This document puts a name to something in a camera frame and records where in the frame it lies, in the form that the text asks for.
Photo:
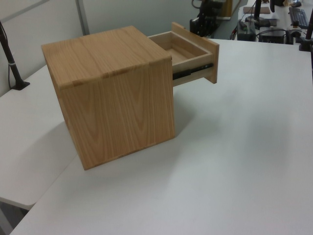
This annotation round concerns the light wood panel furniture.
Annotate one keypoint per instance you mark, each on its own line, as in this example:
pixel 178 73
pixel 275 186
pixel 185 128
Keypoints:
pixel 226 8

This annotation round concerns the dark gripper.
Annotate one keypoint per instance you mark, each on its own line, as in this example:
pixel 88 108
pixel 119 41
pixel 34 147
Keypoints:
pixel 207 18

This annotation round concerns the oak wood cabinet box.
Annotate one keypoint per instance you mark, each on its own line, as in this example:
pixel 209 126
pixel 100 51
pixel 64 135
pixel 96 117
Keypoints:
pixel 110 110

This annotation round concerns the black computer keyboard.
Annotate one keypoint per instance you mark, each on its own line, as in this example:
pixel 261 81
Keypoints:
pixel 299 16

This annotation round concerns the black stand pole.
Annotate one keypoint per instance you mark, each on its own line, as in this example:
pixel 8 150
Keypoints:
pixel 257 11

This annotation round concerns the dark electronics box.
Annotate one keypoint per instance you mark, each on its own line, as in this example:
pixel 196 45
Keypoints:
pixel 246 30

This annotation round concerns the black equipment box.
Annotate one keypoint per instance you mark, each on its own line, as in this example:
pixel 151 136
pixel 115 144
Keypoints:
pixel 272 36

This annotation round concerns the black metal drawer slide rail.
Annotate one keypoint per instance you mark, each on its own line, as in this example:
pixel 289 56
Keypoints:
pixel 188 72

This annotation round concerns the black camera stand with base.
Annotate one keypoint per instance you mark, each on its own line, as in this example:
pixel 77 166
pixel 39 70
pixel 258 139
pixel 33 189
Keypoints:
pixel 12 66

